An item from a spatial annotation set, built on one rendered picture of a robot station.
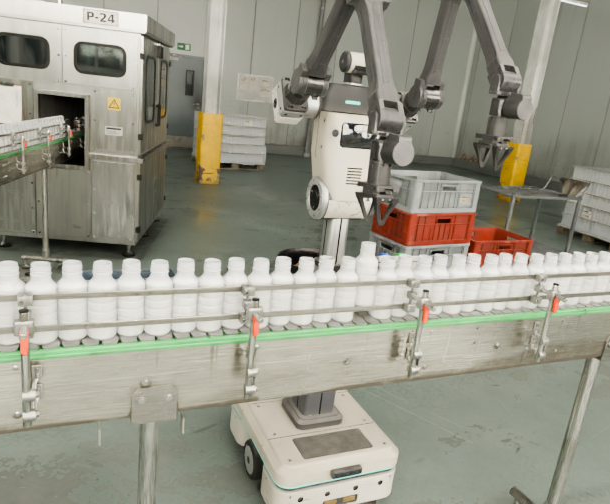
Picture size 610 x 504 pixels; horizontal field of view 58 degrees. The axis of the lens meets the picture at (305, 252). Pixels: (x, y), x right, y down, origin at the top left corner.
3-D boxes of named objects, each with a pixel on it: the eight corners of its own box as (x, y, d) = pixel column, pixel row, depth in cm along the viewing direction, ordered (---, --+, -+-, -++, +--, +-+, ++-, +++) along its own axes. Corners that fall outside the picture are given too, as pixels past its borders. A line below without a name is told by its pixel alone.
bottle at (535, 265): (514, 305, 166) (526, 254, 162) (516, 300, 172) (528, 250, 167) (535, 311, 164) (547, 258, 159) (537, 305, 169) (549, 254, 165)
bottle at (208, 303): (202, 335, 123) (207, 266, 119) (190, 325, 128) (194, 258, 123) (225, 330, 127) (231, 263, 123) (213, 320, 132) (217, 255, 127)
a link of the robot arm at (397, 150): (399, 114, 135) (369, 110, 131) (427, 115, 125) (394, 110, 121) (392, 163, 137) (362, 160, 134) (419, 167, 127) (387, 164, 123)
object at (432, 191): (411, 213, 351) (417, 180, 345) (372, 200, 384) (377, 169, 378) (477, 212, 382) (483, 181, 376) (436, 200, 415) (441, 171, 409)
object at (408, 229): (406, 246, 357) (411, 213, 351) (369, 230, 391) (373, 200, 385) (471, 243, 388) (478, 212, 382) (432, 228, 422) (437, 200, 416)
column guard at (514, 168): (507, 201, 1056) (519, 143, 1026) (492, 197, 1091) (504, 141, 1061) (522, 201, 1073) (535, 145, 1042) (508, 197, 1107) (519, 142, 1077)
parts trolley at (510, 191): (495, 276, 552) (516, 179, 525) (460, 259, 600) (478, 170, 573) (569, 273, 595) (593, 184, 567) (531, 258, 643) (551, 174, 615)
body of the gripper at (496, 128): (490, 140, 169) (495, 116, 167) (514, 144, 160) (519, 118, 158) (473, 139, 167) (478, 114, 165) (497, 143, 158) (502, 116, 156)
